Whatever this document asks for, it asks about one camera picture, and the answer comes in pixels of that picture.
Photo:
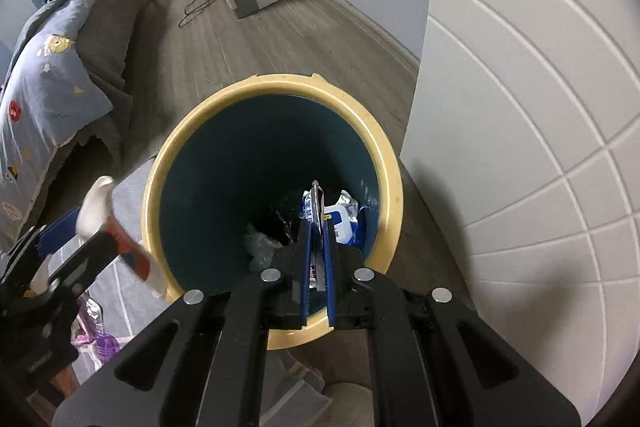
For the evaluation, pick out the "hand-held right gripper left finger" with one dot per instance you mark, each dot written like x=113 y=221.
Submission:
x=305 y=277

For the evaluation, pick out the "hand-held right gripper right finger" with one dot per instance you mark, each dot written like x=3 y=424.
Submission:
x=327 y=277

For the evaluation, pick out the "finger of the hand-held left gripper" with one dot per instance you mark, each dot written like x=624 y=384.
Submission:
x=55 y=237
x=85 y=257

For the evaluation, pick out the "red white tube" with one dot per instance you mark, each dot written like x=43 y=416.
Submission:
x=137 y=257

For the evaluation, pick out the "clear plastic bag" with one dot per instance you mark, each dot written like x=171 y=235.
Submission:
x=260 y=249

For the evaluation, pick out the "purple plastic packet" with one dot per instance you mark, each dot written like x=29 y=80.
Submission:
x=90 y=314

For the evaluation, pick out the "blue white wet wipes pack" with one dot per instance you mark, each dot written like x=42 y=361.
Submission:
x=345 y=219

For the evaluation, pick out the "black plastic bag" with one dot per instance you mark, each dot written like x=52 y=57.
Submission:
x=287 y=217

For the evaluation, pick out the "teal bin with yellow rim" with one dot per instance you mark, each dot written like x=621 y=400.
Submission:
x=240 y=157

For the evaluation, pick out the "grey checked mat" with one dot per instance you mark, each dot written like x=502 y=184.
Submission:
x=125 y=302

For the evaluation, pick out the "blue printed blanket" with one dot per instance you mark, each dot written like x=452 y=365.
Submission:
x=45 y=97

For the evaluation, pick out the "white panelled wardrobe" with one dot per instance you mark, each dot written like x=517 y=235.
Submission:
x=525 y=107

